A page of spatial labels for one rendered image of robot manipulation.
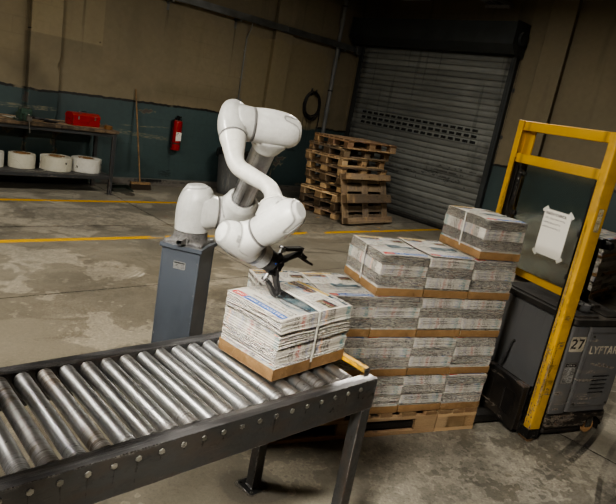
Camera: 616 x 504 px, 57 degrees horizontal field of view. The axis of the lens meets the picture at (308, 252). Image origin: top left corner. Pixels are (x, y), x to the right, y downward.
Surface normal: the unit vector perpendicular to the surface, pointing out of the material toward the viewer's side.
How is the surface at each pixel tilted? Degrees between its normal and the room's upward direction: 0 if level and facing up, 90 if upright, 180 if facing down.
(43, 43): 90
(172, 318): 90
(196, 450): 90
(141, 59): 90
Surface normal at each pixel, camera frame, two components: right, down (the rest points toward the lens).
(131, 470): 0.66, 0.29
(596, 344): 0.37, 0.29
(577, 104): -0.73, 0.04
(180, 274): -0.19, 0.21
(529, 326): -0.91, -0.06
